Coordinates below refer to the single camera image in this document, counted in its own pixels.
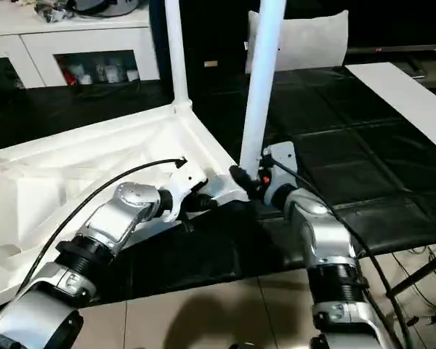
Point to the white plastic table top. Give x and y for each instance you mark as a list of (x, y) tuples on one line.
[(58, 152)]

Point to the black table mat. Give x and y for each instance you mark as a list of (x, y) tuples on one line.
[(349, 152)]

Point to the white pillow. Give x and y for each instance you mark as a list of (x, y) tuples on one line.
[(312, 43)]

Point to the white flat board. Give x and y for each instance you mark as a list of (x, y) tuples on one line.
[(403, 98)]

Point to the black metal table leg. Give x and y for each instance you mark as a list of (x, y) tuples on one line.
[(421, 272)]

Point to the white glass-door cabinet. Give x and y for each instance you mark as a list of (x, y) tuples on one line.
[(94, 40)]

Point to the dark low tv bench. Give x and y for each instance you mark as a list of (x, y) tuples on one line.
[(403, 51)]

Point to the small plush toy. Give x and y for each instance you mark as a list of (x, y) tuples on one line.
[(25, 3)]

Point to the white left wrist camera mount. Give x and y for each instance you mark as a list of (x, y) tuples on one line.
[(183, 180)]

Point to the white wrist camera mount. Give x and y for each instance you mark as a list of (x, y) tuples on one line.
[(183, 180), (283, 156)]

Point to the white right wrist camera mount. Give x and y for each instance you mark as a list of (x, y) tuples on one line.
[(283, 156)]

